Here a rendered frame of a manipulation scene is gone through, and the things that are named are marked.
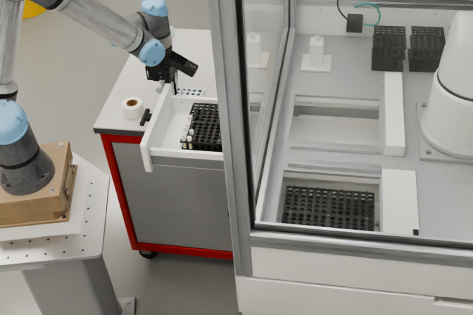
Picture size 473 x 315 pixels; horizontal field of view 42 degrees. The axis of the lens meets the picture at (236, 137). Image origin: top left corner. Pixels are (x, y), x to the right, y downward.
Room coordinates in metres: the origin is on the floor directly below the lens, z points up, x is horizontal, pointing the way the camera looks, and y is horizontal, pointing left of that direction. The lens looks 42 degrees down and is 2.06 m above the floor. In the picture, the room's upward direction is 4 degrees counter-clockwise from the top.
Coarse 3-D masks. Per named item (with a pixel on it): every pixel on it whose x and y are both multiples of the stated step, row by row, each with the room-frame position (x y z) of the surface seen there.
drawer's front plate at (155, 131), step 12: (168, 84) 1.53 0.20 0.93; (168, 96) 1.50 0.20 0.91; (156, 108) 1.42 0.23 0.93; (168, 108) 1.48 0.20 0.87; (156, 120) 1.37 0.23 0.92; (168, 120) 1.47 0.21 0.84; (156, 132) 1.35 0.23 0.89; (144, 144) 1.27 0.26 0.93; (156, 144) 1.34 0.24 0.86; (144, 156) 1.26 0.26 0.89
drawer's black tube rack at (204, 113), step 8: (200, 104) 1.46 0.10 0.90; (208, 104) 1.46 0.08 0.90; (216, 104) 1.45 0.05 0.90; (200, 112) 1.42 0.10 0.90; (208, 112) 1.41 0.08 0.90; (216, 112) 1.45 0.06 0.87; (200, 120) 1.38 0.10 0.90; (208, 120) 1.39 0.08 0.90; (216, 120) 1.38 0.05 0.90; (192, 128) 1.35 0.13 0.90; (200, 128) 1.38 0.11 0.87; (208, 128) 1.34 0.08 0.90; (216, 128) 1.34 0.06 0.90; (192, 136) 1.32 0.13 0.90; (200, 136) 1.31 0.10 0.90; (208, 136) 1.31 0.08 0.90; (216, 136) 1.34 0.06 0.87; (192, 144) 1.32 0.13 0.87; (200, 144) 1.31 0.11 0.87; (208, 144) 1.28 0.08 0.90; (216, 144) 1.28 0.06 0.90
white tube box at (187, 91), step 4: (180, 88) 1.68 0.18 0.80; (184, 88) 1.68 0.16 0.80; (188, 88) 1.68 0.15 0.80; (192, 88) 1.68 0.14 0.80; (184, 92) 1.66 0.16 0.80; (188, 92) 1.66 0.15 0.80; (192, 92) 1.66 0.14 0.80; (196, 92) 1.65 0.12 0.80; (200, 92) 1.65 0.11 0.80; (204, 92) 1.66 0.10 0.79; (196, 96) 1.63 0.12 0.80; (200, 96) 1.63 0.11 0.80; (204, 96) 1.66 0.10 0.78
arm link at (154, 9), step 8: (144, 0) 1.65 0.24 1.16; (152, 0) 1.63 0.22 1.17; (160, 0) 1.63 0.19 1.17; (144, 8) 1.60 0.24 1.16; (152, 8) 1.60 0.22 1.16; (160, 8) 1.60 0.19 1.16; (144, 16) 1.59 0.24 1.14; (152, 16) 1.59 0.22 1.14; (160, 16) 1.59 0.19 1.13; (152, 24) 1.58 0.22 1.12; (160, 24) 1.59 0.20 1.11; (168, 24) 1.62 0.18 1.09; (152, 32) 1.59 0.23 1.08; (160, 32) 1.59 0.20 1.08; (168, 32) 1.61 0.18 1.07
